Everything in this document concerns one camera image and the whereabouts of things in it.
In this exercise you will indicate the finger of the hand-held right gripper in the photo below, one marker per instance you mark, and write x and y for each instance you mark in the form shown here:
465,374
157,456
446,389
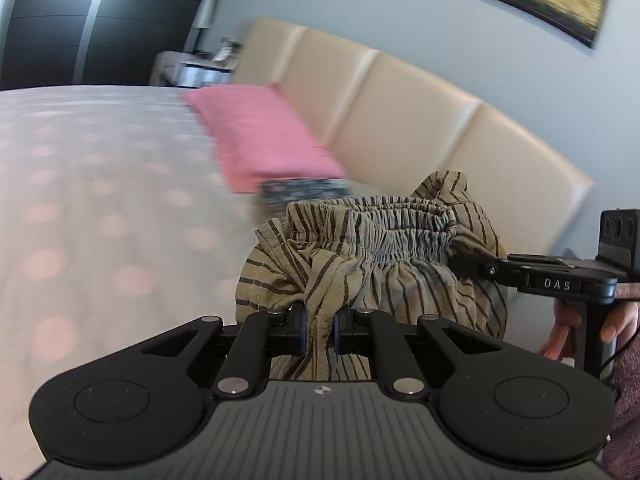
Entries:
485,270

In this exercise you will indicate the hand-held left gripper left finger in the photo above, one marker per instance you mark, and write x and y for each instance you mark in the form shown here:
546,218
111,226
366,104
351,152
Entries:
299,332

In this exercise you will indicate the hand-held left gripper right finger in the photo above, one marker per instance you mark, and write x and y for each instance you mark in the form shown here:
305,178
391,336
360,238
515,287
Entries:
339,332

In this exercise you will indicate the beige striped pants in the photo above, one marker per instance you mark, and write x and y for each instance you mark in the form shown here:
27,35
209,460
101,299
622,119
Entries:
390,285

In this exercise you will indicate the person's right forearm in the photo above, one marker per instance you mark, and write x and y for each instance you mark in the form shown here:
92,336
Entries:
627,385

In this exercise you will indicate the person's right hand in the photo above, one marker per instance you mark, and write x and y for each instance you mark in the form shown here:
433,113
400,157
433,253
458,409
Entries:
562,330

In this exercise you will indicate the dark patterned pillow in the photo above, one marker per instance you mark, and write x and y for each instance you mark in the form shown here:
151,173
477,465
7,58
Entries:
305,191

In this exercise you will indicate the beige padded headboard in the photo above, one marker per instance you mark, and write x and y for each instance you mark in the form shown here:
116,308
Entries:
425,110

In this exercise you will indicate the pink pillow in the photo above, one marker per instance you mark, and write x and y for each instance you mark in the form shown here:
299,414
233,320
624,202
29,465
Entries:
260,130

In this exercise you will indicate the white nightstand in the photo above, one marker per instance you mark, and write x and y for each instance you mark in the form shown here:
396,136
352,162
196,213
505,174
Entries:
200,72

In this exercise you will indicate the dark sliding wardrobe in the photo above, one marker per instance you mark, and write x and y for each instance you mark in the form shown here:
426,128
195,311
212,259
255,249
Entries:
50,35

